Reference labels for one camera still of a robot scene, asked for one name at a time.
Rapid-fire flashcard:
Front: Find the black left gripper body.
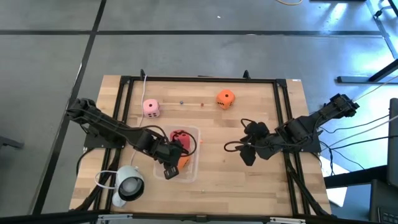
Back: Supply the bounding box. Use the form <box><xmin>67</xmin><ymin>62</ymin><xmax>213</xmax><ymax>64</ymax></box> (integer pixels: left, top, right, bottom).
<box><xmin>154</xmin><ymin>138</ymin><xmax>185</xmax><ymax>169</ymax></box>

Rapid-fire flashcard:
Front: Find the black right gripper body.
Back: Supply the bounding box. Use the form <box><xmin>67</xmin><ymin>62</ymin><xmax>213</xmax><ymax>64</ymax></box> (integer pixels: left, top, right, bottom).
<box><xmin>242</xmin><ymin>120</ymin><xmax>271</xmax><ymax>147</ymax></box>

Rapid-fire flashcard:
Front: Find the large orange foam die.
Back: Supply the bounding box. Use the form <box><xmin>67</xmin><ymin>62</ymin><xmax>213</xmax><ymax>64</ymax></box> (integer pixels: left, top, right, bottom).
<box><xmin>177</xmin><ymin>154</ymin><xmax>192</xmax><ymax>170</ymax></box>
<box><xmin>216</xmin><ymin>89</ymin><xmax>236</xmax><ymax>110</ymax></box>

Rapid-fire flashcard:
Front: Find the large red foam die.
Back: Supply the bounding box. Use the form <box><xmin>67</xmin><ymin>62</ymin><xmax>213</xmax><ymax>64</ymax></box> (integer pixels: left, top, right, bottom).
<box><xmin>169</xmin><ymin>129</ymin><xmax>192</xmax><ymax>151</ymax></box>

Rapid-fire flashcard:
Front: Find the large pink foam die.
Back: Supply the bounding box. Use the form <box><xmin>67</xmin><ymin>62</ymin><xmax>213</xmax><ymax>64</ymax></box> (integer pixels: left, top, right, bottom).
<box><xmin>142</xmin><ymin>98</ymin><xmax>161</xmax><ymax>119</ymax></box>

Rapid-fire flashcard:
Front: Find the clear plastic container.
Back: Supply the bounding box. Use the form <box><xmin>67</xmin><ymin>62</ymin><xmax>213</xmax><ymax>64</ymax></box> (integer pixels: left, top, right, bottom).
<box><xmin>153</xmin><ymin>125</ymin><xmax>200</xmax><ymax>184</ymax></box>

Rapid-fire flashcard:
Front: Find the black desk beam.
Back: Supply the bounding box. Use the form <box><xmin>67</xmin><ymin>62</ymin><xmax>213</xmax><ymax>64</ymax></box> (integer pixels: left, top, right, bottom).
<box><xmin>323</xmin><ymin>164</ymin><xmax>389</xmax><ymax>189</ymax></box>

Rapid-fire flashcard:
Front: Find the black desk leg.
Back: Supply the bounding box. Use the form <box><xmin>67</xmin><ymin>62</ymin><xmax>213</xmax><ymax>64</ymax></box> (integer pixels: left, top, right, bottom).
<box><xmin>336</xmin><ymin>58</ymin><xmax>398</xmax><ymax>85</ymax></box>

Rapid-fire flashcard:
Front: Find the black desk top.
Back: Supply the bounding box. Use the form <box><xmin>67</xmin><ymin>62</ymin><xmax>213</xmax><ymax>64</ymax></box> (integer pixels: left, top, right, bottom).
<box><xmin>386</xmin><ymin>97</ymin><xmax>398</xmax><ymax>188</ymax></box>

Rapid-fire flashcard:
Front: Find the black overhead crossbar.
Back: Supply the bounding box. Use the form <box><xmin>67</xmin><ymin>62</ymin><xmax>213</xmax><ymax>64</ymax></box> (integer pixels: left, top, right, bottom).
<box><xmin>0</xmin><ymin>210</ymin><xmax>398</xmax><ymax>224</ymax></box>

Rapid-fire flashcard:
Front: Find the black keyboard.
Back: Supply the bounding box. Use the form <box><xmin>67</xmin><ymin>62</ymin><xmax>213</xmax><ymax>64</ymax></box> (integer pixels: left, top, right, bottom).
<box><xmin>369</xmin><ymin>179</ymin><xmax>398</xmax><ymax>224</ymax></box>

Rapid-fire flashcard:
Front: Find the grey chair base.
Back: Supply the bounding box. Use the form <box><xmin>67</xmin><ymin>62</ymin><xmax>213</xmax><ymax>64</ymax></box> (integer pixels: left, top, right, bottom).
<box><xmin>0</xmin><ymin>134</ymin><xmax>25</xmax><ymax>151</ymax></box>

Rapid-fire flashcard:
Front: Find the grey metal desk leg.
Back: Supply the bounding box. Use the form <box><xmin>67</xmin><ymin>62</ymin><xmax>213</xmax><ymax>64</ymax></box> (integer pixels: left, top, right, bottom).
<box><xmin>366</xmin><ymin>0</ymin><xmax>398</xmax><ymax>60</ymax></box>

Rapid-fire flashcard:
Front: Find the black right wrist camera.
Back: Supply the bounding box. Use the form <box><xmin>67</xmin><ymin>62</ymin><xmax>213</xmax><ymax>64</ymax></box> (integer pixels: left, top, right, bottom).
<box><xmin>238</xmin><ymin>144</ymin><xmax>257</xmax><ymax>167</ymax></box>

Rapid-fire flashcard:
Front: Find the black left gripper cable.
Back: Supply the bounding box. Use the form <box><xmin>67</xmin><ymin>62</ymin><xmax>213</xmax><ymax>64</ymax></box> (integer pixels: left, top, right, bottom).
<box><xmin>169</xmin><ymin>130</ymin><xmax>198</xmax><ymax>157</ymax></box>

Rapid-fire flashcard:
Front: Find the white dome camera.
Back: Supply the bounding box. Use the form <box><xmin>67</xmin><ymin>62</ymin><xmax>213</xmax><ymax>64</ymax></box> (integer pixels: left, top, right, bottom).
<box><xmin>111</xmin><ymin>165</ymin><xmax>146</xmax><ymax>208</ymax></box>

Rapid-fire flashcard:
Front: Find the white cable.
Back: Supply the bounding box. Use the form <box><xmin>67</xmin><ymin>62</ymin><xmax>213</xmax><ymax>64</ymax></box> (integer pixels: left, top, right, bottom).
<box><xmin>94</xmin><ymin>74</ymin><xmax>149</xmax><ymax>190</ymax></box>

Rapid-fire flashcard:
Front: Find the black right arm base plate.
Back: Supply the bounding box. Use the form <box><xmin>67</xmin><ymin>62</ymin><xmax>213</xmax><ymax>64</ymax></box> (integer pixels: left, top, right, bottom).
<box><xmin>277</xmin><ymin>128</ymin><xmax>322</xmax><ymax>154</ymax></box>

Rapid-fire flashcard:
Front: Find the black aluminium table frame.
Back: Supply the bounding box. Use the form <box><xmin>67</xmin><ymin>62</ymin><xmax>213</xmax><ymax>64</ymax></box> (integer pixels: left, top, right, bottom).
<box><xmin>70</xmin><ymin>68</ymin><xmax>335</xmax><ymax>218</ymax></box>

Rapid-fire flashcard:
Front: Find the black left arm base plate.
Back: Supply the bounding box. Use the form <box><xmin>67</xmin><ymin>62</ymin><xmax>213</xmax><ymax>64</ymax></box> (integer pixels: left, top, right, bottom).
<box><xmin>83</xmin><ymin>123</ymin><xmax>127</xmax><ymax>150</ymax></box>

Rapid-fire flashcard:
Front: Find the black floor cable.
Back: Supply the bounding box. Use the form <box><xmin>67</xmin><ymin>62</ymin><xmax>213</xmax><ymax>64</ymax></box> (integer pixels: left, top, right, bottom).
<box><xmin>320</xmin><ymin>134</ymin><xmax>398</xmax><ymax>172</ymax></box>
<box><xmin>318</xmin><ymin>114</ymin><xmax>398</xmax><ymax>135</ymax></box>

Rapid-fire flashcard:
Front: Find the beige cable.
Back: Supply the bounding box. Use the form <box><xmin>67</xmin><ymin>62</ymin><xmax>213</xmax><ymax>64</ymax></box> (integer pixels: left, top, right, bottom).
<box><xmin>353</xmin><ymin>74</ymin><xmax>398</xmax><ymax>103</ymax></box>

